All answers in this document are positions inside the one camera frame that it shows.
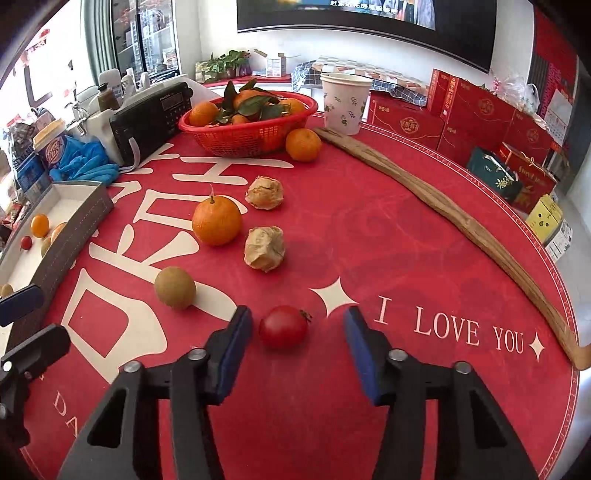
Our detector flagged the wall calendar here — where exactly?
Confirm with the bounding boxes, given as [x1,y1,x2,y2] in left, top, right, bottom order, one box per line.
[545,88,573,148]

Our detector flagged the wall television screen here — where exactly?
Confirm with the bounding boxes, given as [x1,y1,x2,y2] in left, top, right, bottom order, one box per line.
[236,0,498,75]

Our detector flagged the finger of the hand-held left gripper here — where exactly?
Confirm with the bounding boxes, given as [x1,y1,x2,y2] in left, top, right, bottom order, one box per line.
[0,285,45,327]
[0,324,71,384]

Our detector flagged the red round printed table mat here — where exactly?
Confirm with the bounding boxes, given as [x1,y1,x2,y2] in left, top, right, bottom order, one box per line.
[18,111,580,480]

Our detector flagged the red plastic basket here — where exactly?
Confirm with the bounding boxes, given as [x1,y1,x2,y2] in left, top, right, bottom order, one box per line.
[178,91,319,158]

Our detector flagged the black radio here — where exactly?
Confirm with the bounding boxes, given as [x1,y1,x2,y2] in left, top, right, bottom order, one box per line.
[109,82,195,172]

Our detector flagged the white plastic bottle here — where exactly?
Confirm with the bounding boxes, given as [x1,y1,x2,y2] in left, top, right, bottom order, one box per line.
[98,68,122,93]

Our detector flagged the glass display cabinet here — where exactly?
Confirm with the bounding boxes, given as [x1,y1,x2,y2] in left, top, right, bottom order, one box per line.
[111,0,181,77]

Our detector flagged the checkered cloth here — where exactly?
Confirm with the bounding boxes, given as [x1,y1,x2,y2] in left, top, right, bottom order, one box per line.
[292,55,432,102]

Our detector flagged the small white box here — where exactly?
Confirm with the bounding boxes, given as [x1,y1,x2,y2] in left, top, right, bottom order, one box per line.
[265,52,301,78]

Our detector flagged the tangerine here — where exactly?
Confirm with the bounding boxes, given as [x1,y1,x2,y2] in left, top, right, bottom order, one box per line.
[192,185,243,247]
[285,128,322,162]

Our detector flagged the white floral paper cup stack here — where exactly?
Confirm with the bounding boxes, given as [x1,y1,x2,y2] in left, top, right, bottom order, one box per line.
[320,72,373,136]

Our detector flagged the grey cardboard box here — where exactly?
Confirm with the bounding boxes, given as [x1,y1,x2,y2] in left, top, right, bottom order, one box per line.
[0,181,115,344]

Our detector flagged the yellow carton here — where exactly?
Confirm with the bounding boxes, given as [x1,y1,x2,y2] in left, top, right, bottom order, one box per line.
[525,194,565,245]

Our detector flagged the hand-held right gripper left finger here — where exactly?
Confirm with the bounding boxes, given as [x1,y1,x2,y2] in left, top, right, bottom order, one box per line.
[58,305,254,480]

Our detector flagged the blue rubber gloves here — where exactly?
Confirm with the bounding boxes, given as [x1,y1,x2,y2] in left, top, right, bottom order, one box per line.
[48,141,122,188]

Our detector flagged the green gift bag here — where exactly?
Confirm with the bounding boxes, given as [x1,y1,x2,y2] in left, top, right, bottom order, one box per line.
[466,147,525,204]

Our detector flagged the brown bottle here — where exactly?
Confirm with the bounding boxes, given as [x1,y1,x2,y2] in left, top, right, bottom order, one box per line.
[97,83,122,112]

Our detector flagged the white storage container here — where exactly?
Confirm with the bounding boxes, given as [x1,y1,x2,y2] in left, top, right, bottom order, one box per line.
[69,85,125,162]

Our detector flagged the purple cup with tan lid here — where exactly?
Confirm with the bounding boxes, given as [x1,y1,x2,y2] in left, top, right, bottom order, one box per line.
[32,117,68,169]

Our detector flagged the clear plastic bag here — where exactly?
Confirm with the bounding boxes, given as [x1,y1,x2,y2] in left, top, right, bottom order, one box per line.
[489,69,540,114]

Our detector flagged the white printed carton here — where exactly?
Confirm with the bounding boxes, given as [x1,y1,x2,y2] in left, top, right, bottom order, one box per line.
[545,220,574,261]

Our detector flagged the red gift box with handle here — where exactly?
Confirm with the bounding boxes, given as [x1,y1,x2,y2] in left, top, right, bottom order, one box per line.
[496,142,557,214]

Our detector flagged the brown kiwi fruit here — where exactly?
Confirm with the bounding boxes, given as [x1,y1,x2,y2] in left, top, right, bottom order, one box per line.
[154,266,197,310]

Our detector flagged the wooden back scratcher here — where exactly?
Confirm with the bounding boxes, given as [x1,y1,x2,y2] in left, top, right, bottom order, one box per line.
[313,127,591,371]

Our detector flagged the paper ball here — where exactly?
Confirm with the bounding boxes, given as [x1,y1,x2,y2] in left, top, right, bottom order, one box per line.
[244,226,286,273]

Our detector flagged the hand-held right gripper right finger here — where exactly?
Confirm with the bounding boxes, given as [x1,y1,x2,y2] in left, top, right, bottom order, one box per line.
[343,305,541,480]

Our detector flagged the pile of leafy tangerines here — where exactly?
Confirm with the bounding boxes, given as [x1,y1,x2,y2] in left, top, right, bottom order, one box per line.
[188,79,308,127]

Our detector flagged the green potted plant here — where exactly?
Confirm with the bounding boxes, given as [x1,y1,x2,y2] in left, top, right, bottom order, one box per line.
[203,50,252,84]

